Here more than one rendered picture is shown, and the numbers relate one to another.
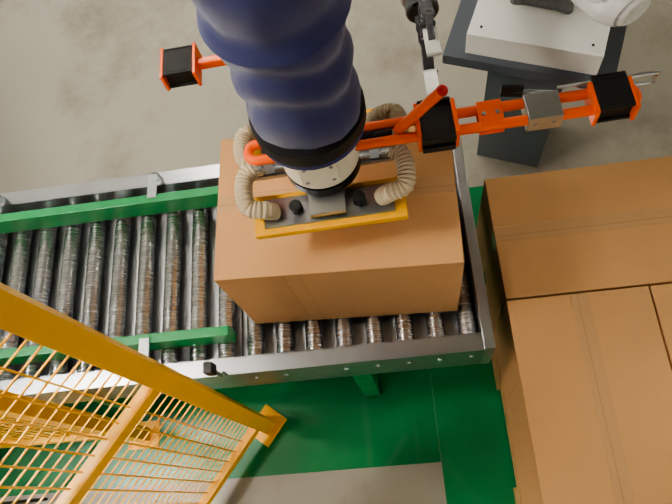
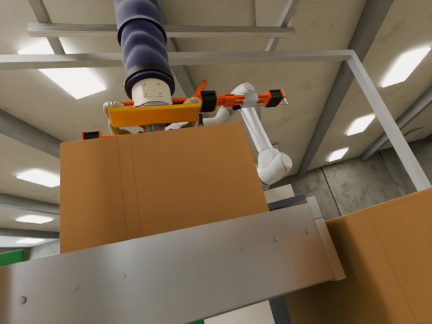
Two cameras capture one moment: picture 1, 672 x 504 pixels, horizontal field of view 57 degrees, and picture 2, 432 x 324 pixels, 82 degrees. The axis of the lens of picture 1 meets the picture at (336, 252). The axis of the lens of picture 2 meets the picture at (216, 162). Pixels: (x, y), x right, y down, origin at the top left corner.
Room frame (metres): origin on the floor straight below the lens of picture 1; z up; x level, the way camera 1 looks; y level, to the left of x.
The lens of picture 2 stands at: (-0.16, 0.26, 0.51)
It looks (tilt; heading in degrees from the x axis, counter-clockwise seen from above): 21 degrees up; 328
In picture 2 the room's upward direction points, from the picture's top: 14 degrees counter-clockwise
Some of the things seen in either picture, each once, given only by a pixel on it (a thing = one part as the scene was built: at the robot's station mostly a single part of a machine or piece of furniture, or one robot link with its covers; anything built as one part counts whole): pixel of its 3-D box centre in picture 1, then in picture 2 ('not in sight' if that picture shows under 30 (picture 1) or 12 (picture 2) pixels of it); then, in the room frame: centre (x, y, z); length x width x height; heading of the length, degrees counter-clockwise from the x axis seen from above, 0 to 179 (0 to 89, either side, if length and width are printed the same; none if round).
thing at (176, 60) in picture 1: (181, 66); (93, 139); (1.05, 0.18, 1.20); 0.09 x 0.08 x 0.05; 166
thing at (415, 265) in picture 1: (344, 228); (168, 202); (0.72, -0.04, 0.75); 0.60 x 0.40 x 0.40; 72
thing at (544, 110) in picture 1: (541, 110); (249, 100); (0.61, -0.50, 1.19); 0.07 x 0.07 x 0.04; 76
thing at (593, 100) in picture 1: (611, 101); (272, 97); (0.57, -0.62, 1.20); 0.08 x 0.07 x 0.05; 76
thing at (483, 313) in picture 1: (470, 234); (265, 228); (0.64, -0.39, 0.58); 0.70 x 0.03 x 0.06; 165
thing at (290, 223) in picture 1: (328, 205); (156, 112); (0.63, -0.02, 1.10); 0.34 x 0.10 x 0.05; 76
